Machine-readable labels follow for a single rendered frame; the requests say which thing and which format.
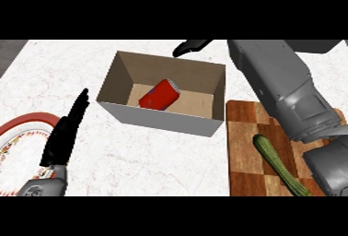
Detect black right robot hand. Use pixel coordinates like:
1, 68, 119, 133
171, 40, 215, 58

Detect checkered wooden cutting board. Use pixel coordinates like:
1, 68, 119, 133
225, 100, 348, 197

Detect green cucumber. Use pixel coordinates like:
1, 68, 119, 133
252, 134, 314, 197

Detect dark grey flat appliance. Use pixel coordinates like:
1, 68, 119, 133
0, 40, 29, 77

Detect open cardboard box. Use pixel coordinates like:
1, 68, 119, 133
95, 50, 227, 138

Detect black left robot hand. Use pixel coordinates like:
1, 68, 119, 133
38, 88, 91, 169

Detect white plate with red rim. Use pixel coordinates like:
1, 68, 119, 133
0, 112, 60, 197

